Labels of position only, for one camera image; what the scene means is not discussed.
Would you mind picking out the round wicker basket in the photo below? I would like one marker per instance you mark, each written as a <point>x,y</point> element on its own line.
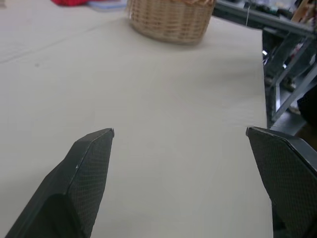
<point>171,21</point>

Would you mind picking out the red cloth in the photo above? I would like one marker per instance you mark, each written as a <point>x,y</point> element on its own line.
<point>68,2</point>

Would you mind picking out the light blue flat object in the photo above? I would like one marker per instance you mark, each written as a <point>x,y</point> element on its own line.
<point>106,5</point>

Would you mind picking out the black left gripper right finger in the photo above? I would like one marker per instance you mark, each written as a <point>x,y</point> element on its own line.
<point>284,173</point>

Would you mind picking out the grey metal frame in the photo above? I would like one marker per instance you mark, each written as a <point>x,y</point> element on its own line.
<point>280,57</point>

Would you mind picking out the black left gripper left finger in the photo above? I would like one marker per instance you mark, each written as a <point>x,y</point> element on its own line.
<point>74,183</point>

